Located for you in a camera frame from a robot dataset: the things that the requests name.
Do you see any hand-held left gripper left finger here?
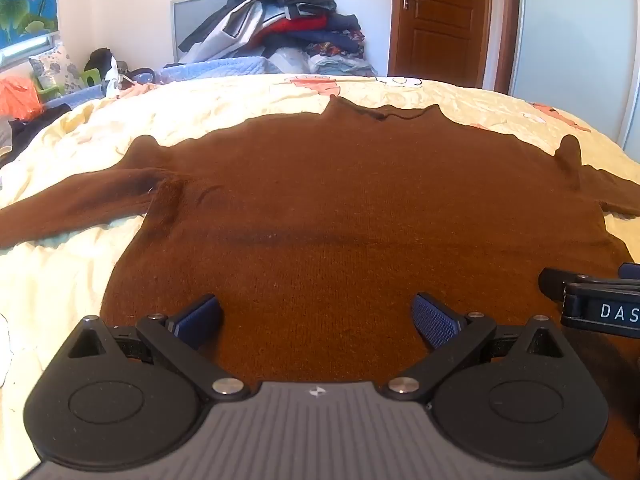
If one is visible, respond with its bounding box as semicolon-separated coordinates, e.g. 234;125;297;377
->
67;294;252;404

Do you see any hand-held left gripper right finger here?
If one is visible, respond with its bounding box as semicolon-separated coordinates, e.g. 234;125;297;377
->
386;292;567;404

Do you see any brown knit sweater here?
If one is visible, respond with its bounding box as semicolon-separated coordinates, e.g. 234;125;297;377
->
0;95;640;386

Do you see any pile of mixed clothes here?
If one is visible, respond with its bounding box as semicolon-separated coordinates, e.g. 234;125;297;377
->
177;0;379;77

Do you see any yellow flower print bedsheet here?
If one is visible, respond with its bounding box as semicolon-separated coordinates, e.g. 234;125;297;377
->
0;74;640;480

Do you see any white wardrobe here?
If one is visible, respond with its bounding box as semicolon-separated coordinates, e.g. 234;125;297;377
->
509;0;640;152

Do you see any light blue quilt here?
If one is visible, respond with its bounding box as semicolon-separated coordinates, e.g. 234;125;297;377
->
44;56;274;111

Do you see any black cloth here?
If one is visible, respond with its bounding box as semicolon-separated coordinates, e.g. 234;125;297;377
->
7;103;74;155

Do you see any white plastic bag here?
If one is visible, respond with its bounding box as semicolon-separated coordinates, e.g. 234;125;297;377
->
102;59;137;97

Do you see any dark bag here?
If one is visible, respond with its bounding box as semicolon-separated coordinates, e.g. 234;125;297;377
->
84;47;114;74

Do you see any orange cloth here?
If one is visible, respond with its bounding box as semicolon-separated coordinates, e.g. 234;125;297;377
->
0;76;44;121

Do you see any brown wooden door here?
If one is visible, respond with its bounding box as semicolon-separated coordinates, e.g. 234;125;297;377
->
387;0;522;94

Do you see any floral pillow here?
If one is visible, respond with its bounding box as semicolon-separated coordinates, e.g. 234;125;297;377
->
28;44;84;99

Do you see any grey flat panel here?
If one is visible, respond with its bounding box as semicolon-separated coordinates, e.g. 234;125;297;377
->
170;0;237;64

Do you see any white window frame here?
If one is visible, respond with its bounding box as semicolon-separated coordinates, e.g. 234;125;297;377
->
0;30;61;63

